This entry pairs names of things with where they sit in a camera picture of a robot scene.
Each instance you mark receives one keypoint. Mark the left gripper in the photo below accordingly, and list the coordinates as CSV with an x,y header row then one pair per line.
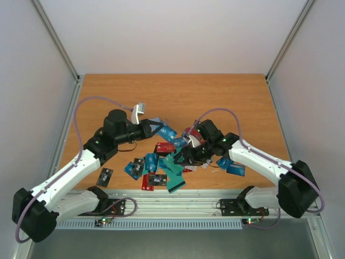
x,y
146,130

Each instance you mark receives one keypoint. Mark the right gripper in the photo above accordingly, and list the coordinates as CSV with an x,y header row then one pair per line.
x,y
192,154

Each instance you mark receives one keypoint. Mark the blue VIP card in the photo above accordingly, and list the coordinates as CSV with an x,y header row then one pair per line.
x,y
166,132

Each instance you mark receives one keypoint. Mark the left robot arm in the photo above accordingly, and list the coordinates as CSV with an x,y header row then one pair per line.
x,y
37,212

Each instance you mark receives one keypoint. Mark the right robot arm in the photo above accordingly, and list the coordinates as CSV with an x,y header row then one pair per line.
x,y
295,187

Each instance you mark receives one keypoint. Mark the white card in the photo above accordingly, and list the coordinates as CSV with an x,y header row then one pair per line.
x,y
190,167

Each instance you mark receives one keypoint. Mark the teal VIP card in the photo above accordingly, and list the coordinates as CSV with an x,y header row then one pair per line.
x,y
169,162

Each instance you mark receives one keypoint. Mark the red VIP card upper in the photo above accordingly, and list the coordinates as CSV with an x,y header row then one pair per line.
x,y
164,147

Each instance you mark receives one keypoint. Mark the teal card magnetic stripe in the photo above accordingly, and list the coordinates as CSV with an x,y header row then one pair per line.
x,y
174,183

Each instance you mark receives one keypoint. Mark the black VIP card left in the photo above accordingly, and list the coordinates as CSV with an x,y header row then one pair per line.
x,y
138,166

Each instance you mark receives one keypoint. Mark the black card on red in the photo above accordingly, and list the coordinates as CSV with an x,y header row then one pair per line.
x,y
157,180

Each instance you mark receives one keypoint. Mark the blue card left bottom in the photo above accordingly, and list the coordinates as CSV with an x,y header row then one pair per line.
x,y
128,169

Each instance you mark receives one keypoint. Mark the red card bottom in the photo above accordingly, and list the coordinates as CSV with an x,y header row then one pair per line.
x,y
145,183

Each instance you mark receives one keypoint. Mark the blue card far right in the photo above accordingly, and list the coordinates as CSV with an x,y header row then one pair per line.
x,y
236,169

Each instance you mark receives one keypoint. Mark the black card lone left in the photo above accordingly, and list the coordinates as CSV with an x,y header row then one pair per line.
x,y
104,177

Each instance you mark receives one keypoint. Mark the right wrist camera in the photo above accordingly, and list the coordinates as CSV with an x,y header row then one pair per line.
x,y
193,141

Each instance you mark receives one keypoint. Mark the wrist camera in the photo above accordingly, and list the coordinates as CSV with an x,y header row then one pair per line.
x,y
137,111
193,141

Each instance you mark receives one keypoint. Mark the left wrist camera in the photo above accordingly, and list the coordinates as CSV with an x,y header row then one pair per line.
x,y
137,111

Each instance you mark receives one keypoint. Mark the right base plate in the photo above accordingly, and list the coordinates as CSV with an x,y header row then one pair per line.
x,y
233,207

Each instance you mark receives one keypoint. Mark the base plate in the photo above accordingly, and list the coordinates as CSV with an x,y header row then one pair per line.
x,y
116,209
233,207

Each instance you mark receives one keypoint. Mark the left base plate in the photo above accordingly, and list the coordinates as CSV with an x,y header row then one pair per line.
x,y
116,209

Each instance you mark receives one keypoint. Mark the blue slotted cable duct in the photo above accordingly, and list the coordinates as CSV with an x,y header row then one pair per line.
x,y
151,224

